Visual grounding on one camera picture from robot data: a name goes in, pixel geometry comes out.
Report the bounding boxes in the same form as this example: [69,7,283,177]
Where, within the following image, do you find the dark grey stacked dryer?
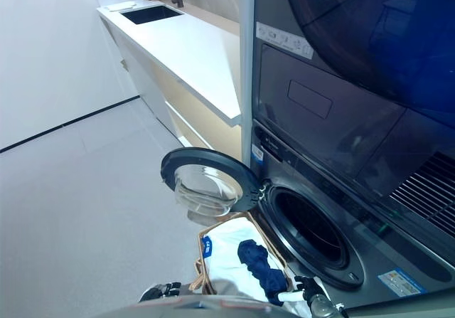
[250,0,455,227]

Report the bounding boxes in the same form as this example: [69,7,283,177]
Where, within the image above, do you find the black rectangular sink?
[119,5,185,26]

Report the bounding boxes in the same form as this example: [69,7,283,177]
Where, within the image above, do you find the dark blue garment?
[237,239,289,307]

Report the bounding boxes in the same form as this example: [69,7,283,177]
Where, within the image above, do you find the grey robot torso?
[95,294,351,318]

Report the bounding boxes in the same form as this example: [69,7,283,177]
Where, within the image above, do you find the small blue fabric tag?
[200,238,215,259]

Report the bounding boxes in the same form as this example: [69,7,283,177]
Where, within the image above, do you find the blue and white energy label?
[250,143,266,164]

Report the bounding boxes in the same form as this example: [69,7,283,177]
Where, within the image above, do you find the dark grey washing machine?
[248,118,455,312]

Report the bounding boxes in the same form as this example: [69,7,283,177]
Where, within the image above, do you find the round washer door with glass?
[159,147,266,227]

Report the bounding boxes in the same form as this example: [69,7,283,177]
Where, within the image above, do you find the light blue info sticker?
[377,268,427,300]

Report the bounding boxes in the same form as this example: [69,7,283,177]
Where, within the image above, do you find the white and beige base cabinet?
[101,17,242,155]

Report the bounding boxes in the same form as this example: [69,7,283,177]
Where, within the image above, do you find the white countertop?
[96,0,242,127]

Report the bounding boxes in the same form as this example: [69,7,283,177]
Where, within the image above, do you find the white warning label strip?
[255,21,314,59]

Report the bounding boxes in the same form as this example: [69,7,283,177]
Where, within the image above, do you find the brown woven laundry basket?
[188,211,296,297]

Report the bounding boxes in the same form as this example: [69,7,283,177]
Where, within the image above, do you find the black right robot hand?
[294,275,326,302]

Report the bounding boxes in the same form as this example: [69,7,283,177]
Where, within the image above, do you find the white cloth in basket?
[200,218,311,318]

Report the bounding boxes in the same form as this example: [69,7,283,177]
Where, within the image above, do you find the white upright side panel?
[238,0,257,166]

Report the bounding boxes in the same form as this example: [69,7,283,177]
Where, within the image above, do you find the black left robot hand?
[140,281,183,302]

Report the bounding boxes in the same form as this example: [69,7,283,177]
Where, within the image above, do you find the white folded cloth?
[105,1,138,13]

